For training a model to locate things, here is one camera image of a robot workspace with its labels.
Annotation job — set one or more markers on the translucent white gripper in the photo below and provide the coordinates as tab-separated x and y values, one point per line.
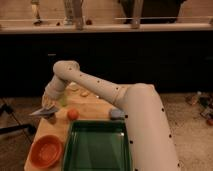
47	102

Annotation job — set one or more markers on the green rectangular tray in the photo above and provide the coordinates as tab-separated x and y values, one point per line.
97	146

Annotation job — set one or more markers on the white plastic cup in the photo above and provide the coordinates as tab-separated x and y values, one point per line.
73	87

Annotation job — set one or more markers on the blue sponge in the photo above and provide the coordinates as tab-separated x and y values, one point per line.
116	114

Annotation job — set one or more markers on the orange plastic bowl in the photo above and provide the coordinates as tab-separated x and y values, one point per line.
46	152

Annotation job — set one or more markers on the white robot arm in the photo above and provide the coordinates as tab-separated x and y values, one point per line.
66	72

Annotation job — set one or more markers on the yellow banana toy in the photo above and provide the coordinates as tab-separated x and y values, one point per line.
85	94

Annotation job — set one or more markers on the small metal cup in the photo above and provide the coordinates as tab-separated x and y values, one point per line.
51	118

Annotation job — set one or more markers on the light green translucent cup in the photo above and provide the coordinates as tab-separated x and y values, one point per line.
63	101

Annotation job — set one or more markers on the wooden table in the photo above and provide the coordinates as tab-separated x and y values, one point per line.
90	108

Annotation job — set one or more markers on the orange tomato toy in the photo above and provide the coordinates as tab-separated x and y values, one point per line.
72	114

